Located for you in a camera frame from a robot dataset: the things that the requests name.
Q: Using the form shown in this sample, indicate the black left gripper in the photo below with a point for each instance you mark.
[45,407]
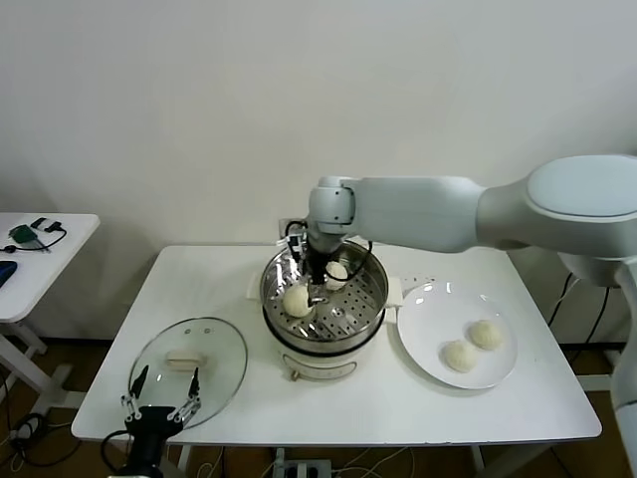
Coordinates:
[151,423]

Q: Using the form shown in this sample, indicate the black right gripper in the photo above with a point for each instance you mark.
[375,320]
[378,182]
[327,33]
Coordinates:
[318,261]

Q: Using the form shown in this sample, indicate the white steamed baozi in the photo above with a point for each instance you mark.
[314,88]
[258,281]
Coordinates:
[338,273]
[460,356]
[296,301]
[488,334]

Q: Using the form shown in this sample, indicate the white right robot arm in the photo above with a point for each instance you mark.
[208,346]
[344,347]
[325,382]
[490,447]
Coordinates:
[423,209]

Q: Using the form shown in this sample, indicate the perforated steel steamer basket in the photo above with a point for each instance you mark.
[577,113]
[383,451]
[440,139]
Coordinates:
[358,306]

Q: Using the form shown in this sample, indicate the white electric cooker base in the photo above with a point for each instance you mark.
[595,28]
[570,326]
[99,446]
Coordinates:
[318,366]

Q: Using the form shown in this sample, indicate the white round plate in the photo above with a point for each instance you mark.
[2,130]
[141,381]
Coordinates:
[433,318]

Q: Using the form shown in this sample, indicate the white side table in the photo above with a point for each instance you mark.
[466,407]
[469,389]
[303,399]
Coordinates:
[55,279]

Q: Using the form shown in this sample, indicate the white power strip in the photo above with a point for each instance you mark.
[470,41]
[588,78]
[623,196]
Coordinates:
[303,470]

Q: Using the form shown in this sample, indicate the blue flat object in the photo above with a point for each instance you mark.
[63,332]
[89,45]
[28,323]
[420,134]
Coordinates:
[7,273]

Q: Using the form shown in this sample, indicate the small black white device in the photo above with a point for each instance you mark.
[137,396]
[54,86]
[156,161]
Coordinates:
[40,223]

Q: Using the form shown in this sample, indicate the green circuit board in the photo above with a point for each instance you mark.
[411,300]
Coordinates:
[22,234]

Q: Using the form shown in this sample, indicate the white shelf stand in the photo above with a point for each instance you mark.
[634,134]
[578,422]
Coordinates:
[599,382]

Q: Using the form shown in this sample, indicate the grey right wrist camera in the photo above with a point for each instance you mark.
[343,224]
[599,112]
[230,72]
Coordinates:
[288,231]

